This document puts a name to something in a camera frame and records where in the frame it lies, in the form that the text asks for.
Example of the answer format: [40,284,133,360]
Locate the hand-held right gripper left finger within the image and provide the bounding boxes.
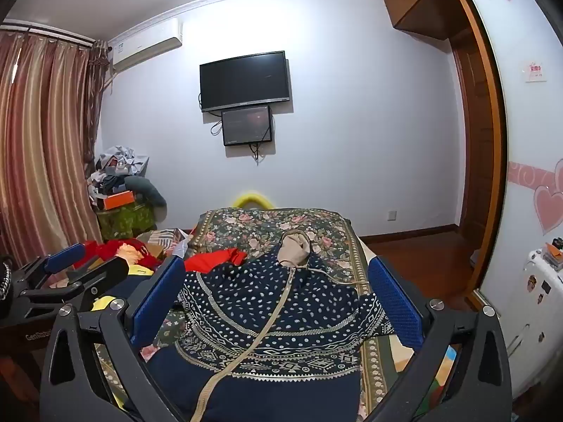
[39,255,194,422]

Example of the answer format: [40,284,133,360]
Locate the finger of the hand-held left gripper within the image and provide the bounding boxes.
[20,256,131,317]
[18,243,86,288]

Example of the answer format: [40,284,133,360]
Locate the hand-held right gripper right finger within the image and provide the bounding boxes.
[365,255,513,422]

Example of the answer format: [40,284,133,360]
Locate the navy patterned hooded jacket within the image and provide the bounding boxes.
[143,230,399,422]

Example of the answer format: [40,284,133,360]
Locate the pile of grey clothes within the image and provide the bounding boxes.
[87,144,150,207]

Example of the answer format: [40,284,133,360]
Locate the red plush toy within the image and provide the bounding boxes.
[72,237,165,275]

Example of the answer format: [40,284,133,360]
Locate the cream cartoon bedsheet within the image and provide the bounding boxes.
[358,237,462,414]

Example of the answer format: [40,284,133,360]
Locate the green patterned box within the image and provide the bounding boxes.
[96,202,157,240]

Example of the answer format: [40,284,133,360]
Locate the striped cloth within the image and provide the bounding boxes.
[147,228,194,258]

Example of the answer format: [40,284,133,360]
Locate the red garment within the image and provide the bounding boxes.
[184,247,248,273]

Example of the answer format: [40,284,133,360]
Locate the orange box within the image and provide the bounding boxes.
[102,191,136,210]

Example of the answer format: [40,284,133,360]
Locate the grey plush pillow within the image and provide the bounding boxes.
[125,177,168,209]

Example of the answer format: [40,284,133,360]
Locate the floral blanket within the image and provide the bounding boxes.
[94,208,397,422]

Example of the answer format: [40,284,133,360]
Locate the striped brown curtain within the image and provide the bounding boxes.
[0,26,108,269]

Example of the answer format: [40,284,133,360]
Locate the small white refrigerator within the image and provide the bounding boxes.
[501,248,563,401]

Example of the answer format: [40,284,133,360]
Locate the wooden door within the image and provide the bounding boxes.
[453,39,495,269]

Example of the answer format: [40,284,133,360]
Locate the small black monitor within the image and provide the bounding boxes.
[221,104,274,147]

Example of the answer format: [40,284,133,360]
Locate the white sliding wardrobe door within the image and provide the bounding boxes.
[460,0,563,388]

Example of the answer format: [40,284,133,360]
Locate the white air conditioner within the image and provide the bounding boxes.
[108,18,183,73]

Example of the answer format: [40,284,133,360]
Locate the large black television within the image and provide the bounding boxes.
[199,50,292,113]

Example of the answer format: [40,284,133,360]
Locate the pink paper notice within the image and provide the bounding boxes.
[524,59,548,83]

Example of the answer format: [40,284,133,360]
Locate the yellow plush ring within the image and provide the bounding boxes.
[232,190,276,209]

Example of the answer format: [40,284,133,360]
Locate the black monitor cables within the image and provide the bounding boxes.
[248,141,269,167]

